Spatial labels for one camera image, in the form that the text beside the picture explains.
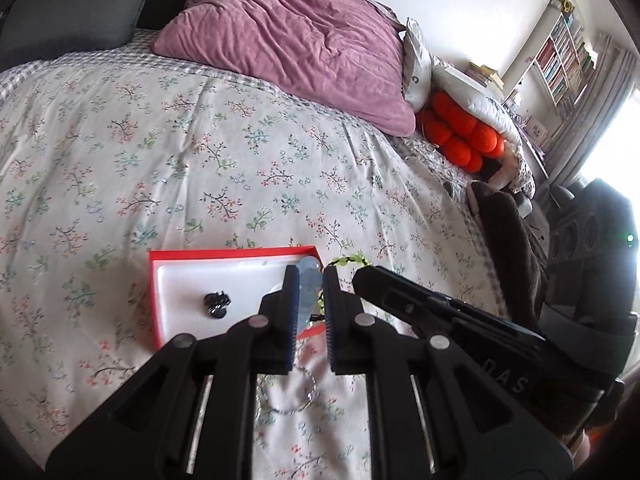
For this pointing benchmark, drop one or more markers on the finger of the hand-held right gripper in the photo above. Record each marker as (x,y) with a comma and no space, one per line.
(425,305)

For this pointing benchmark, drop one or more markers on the window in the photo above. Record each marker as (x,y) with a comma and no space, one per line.
(620,135)

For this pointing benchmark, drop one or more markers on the orange plush toy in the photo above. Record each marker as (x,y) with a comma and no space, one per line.
(460,125)

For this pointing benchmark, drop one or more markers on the orange and white plush cushion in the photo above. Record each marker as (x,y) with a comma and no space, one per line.
(475,95)

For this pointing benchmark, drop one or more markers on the pink bead black tassel charm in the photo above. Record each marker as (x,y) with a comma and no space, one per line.
(316,317)

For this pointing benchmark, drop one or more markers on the pink pillow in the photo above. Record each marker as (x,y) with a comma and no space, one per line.
(280,35)

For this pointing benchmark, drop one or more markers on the red cardboard box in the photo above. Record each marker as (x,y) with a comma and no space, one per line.
(200,272)

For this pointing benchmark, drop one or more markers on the dark brown cloth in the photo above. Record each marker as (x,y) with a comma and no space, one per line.
(510,250)

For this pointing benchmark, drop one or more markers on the floral duvet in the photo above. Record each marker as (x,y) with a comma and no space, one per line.
(150,160)

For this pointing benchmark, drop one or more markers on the white printed cushion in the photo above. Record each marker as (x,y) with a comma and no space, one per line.
(417,70)

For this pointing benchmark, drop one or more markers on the cluttered desk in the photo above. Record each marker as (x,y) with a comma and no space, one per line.
(530,125)

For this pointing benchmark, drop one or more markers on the stack of books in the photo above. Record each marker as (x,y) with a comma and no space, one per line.
(485,74)

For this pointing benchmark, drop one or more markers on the white bookshelf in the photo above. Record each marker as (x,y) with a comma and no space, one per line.
(560,60)

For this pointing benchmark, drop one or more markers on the grey curtain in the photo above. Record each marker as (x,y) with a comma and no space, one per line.
(585,120)

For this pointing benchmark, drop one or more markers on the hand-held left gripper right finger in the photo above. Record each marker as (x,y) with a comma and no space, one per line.
(330,320)

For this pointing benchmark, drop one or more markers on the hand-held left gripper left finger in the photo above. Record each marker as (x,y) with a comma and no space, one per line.
(294,310)

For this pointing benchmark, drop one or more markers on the black hair claw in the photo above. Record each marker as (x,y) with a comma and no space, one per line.
(216,305)

